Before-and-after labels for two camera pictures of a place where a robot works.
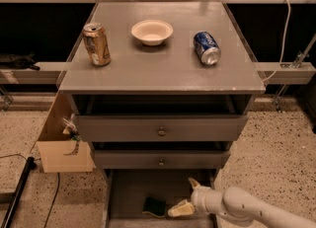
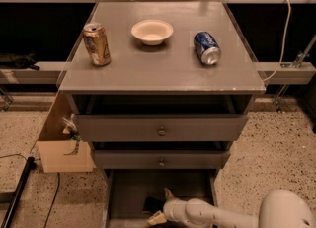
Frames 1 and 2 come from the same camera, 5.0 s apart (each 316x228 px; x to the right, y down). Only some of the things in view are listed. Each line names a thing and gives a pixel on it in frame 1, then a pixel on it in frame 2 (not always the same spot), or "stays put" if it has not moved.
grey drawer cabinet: [161, 90] stays put
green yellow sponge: [155, 206] stays put
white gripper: [198, 196] -> [172, 207]
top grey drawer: [161, 127] stays put
